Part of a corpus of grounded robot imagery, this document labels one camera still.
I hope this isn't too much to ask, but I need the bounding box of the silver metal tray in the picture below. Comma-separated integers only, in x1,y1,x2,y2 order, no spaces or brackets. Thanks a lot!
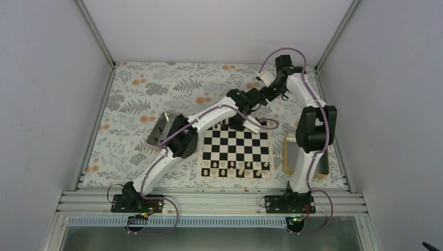
146,111,177,147

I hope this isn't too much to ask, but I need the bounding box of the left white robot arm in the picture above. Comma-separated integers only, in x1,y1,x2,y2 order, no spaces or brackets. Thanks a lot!
122,88,272,212

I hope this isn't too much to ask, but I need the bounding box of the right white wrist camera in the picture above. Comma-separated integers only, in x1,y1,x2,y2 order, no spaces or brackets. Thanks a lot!
257,70,275,87

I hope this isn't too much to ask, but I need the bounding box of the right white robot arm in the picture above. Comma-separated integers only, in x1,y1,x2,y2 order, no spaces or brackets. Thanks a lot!
257,55,337,213

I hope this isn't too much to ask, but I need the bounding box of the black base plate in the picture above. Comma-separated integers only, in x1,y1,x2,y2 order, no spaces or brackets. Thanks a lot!
264,194,316,214
110,195,164,214

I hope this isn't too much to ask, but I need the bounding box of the gold rimmed metal tray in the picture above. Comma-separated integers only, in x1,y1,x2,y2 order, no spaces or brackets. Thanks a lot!
282,132,330,179

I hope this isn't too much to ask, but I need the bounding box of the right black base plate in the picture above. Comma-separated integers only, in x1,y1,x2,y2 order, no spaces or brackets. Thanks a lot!
264,194,316,214

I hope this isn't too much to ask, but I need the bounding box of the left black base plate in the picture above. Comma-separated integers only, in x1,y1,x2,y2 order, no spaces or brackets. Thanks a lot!
110,195,164,214

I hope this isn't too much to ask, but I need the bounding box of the aluminium rail frame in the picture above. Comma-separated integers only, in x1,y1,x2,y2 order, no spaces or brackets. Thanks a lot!
56,190,368,216

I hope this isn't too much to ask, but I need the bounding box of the black white chessboard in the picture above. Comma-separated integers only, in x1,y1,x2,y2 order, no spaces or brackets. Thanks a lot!
196,121,274,182

